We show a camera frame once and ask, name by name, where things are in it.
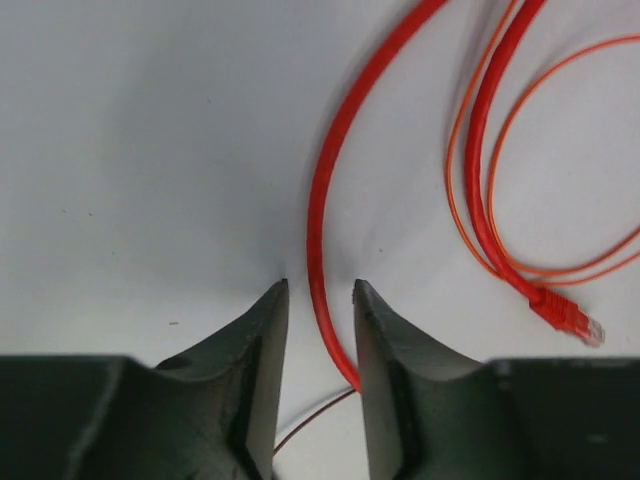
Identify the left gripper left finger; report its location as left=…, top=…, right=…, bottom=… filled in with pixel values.
left=1, top=280, right=289, bottom=479

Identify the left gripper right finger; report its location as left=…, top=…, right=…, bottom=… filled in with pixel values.
left=353, top=280, right=639, bottom=479

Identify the red ethernet cable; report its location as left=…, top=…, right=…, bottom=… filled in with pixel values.
left=463, top=0, right=607, bottom=349
left=305, top=0, right=451, bottom=394

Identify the brown thin wire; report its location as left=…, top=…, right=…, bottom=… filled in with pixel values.
left=272, top=387, right=362, bottom=456

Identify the thin orange wire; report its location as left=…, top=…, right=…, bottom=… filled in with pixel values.
left=444, top=0, right=640, bottom=286

